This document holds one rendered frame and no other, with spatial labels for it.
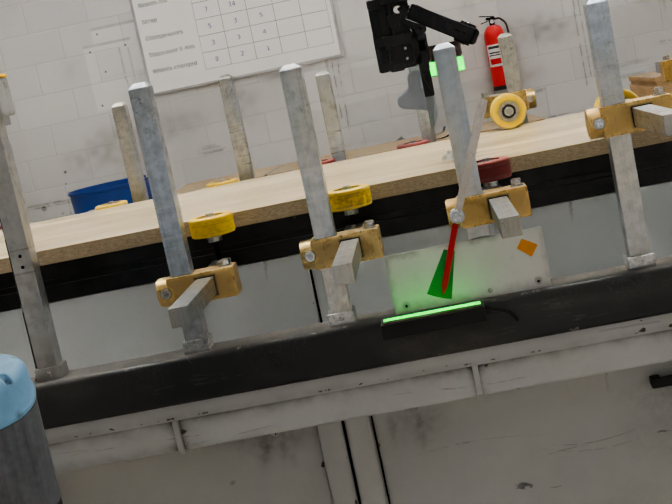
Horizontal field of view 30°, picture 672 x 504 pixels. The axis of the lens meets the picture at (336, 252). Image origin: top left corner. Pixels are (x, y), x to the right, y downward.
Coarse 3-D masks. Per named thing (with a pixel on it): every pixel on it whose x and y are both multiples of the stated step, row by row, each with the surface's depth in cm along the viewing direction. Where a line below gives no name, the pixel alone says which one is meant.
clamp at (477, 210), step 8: (488, 192) 204; (496, 192) 203; (504, 192) 203; (512, 192) 203; (520, 192) 203; (448, 200) 206; (456, 200) 205; (472, 200) 204; (480, 200) 204; (488, 200) 204; (512, 200) 203; (520, 200) 203; (528, 200) 203; (448, 208) 205; (464, 208) 204; (472, 208) 204; (480, 208) 204; (488, 208) 204; (520, 208) 204; (528, 208) 204; (448, 216) 205; (472, 216) 204; (480, 216) 204; (488, 216) 204; (520, 216) 204; (464, 224) 205; (472, 224) 204; (480, 224) 204
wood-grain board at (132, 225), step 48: (432, 144) 289; (480, 144) 262; (528, 144) 240; (576, 144) 222; (192, 192) 295; (240, 192) 268; (288, 192) 244; (384, 192) 226; (0, 240) 273; (48, 240) 249; (96, 240) 230; (144, 240) 230
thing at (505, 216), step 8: (496, 200) 200; (504, 200) 198; (496, 208) 191; (504, 208) 189; (512, 208) 188; (496, 216) 186; (504, 216) 181; (512, 216) 180; (496, 224) 192; (504, 224) 180; (512, 224) 180; (520, 224) 180; (504, 232) 180; (512, 232) 180; (520, 232) 180
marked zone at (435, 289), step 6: (444, 252) 205; (444, 258) 206; (438, 264) 206; (444, 264) 206; (438, 270) 206; (450, 270) 206; (438, 276) 206; (450, 276) 206; (432, 282) 206; (438, 282) 206; (450, 282) 206; (432, 288) 207; (438, 288) 206; (450, 288) 206; (432, 294) 207; (438, 294) 207; (444, 294) 207; (450, 294) 206
